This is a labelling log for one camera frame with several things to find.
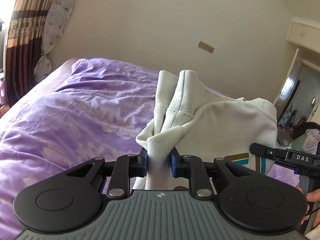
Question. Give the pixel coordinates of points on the brown wall socket plate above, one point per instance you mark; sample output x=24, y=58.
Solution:
x=206, y=47

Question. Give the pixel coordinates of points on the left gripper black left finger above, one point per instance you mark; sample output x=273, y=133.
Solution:
x=122, y=170

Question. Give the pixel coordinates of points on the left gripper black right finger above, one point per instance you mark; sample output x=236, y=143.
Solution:
x=197, y=172

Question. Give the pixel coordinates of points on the white printed t-shirt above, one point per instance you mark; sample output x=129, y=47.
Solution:
x=196, y=121

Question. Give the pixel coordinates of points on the purple floral bed cover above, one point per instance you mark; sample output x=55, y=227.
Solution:
x=54, y=178

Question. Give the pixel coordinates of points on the person's right hand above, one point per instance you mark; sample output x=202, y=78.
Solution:
x=311, y=197

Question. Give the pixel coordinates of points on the white wardrobe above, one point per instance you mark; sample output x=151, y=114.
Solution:
x=304, y=36

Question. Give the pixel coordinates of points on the brown striped curtain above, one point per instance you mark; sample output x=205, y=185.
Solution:
x=24, y=46

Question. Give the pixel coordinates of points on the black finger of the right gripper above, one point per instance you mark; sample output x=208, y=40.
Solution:
x=267, y=152

